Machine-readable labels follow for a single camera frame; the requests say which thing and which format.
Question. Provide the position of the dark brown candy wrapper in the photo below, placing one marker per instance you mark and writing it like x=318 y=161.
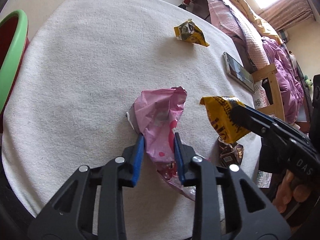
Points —
x=230 y=153

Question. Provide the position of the small yellow snack wrapper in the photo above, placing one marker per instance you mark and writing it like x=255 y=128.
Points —
x=189 y=32

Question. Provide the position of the yellow floral quilt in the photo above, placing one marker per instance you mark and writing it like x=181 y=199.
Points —
x=261 y=25

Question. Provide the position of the pink plastic wrapper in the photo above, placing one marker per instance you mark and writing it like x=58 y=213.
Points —
x=155 y=114

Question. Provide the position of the purple quilt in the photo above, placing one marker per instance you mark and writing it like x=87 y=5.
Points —
x=291 y=90

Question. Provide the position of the wooden chair frame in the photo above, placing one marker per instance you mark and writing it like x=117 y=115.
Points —
x=276 y=108

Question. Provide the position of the pink bed blanket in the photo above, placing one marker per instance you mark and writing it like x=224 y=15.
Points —
x=225 y=16

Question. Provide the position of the yellow black snack bag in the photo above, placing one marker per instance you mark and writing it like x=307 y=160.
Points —
x=219 y=115

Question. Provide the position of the smartphone with lit screen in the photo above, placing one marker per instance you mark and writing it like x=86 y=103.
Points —
x=238 y=73

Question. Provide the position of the pink window curtain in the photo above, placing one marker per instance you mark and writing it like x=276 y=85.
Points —
x=285 y=14

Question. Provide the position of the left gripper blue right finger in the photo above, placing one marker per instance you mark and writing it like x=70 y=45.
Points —
x=184 y=162

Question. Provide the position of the right hand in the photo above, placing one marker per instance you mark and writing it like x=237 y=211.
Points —
x=288 y=193

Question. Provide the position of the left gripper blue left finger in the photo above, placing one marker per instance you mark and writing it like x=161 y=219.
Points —
x=133 y=161

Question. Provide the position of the green red plastic basin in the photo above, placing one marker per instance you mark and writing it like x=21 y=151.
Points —
x=14 y=41

